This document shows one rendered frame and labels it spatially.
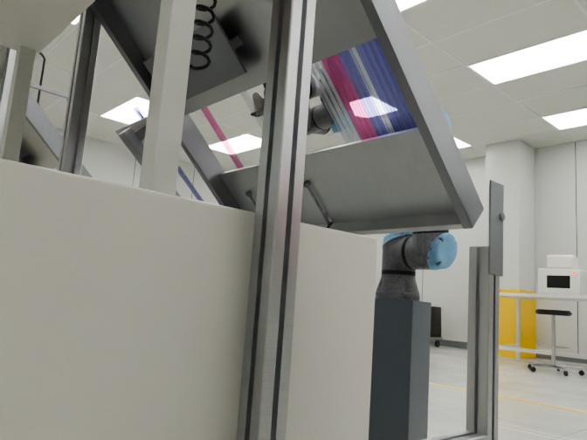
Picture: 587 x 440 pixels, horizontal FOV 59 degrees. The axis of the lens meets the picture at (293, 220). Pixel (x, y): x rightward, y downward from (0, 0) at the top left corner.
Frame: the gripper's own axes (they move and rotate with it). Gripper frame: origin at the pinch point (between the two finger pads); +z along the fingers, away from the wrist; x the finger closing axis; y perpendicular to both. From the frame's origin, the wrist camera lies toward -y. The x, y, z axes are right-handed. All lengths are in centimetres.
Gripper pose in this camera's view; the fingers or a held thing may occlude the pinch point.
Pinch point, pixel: (258, 114)
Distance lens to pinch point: 133.6
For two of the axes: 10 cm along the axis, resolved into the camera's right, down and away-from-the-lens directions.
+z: -6.4, 4.2, -6.5
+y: -3.5, -9.0, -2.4
